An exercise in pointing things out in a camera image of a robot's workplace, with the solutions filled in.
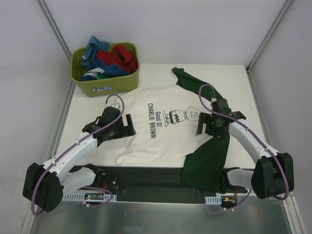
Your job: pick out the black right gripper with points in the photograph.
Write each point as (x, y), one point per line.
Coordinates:
(209, 125)

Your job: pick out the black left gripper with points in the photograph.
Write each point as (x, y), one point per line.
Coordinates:
(124, 129)

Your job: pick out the white green-sleeved Charlie Brown shirt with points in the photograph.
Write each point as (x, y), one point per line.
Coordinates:
(165, 120)

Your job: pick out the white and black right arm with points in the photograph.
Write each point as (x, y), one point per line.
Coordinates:
(272, 175)

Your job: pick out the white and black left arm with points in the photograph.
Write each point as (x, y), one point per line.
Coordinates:
(46, 184)

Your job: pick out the olive green plastic bin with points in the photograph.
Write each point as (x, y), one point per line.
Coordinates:
(100, 86)

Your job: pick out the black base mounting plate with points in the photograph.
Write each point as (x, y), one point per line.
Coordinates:
(157, 185)

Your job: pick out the bright green cloth in bin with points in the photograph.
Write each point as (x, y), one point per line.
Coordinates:
(101, 76)

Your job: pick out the red t-shirt in bin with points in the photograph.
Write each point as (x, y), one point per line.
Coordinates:
(119, 56)

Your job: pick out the blue t-shirt in bin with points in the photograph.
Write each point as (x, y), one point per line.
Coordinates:
(95, 66)

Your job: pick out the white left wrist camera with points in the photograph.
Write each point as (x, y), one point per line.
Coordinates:
(112, 104)

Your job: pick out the white right cable duct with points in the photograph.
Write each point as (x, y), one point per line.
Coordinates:
(220, 200)

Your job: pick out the white cable duct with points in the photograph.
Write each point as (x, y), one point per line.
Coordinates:
(220, 200)
(89, 197)

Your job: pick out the white left cable duct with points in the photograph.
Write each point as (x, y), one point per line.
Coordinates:
(89, 197)

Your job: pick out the right aluminium frame post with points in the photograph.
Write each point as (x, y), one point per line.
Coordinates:
(274, 26)

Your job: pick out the aluminium frame post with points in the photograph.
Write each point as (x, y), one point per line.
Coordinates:
(52, 23)
(274, 26)

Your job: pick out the left aluminium frame post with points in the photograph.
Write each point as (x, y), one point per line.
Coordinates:
(52, 23)

